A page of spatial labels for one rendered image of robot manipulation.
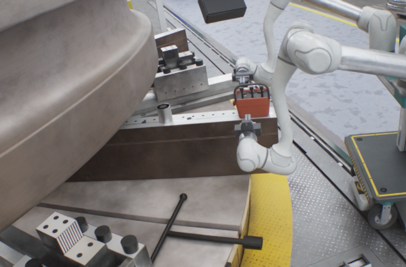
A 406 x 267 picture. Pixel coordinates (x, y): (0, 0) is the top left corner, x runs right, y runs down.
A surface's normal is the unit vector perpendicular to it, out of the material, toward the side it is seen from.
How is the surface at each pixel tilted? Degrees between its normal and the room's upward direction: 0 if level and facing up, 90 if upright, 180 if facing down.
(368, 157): 0
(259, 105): 98
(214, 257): 0
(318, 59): 88
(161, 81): 90
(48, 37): 90
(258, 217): 0
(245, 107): 97
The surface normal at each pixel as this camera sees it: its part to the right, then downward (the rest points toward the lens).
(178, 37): 0.60, 0.30
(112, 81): 0.95, 0.01
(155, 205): -0.15, -0.86
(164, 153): -0.14, 0.50
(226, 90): 0.25, 0.43
